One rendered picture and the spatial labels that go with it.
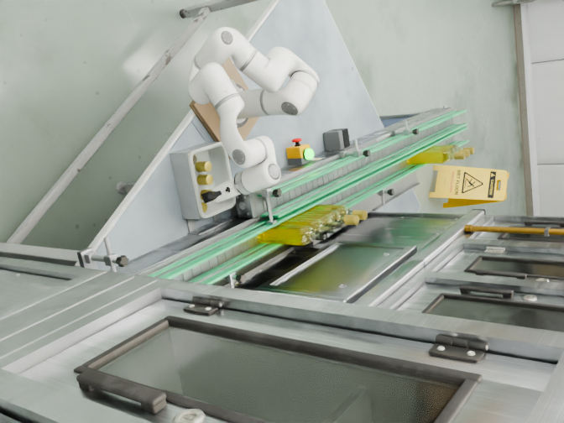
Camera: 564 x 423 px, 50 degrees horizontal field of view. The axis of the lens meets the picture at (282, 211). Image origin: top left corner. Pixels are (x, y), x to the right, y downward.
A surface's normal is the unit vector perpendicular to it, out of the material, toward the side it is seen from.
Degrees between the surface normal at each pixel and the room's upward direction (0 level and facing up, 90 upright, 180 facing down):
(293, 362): 90
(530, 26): 90
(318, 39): 0
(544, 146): 90
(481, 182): 75
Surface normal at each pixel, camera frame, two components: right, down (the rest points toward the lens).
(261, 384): -0.16, -0.96
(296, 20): 0.79, 0.02
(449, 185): -0.40, -0.25
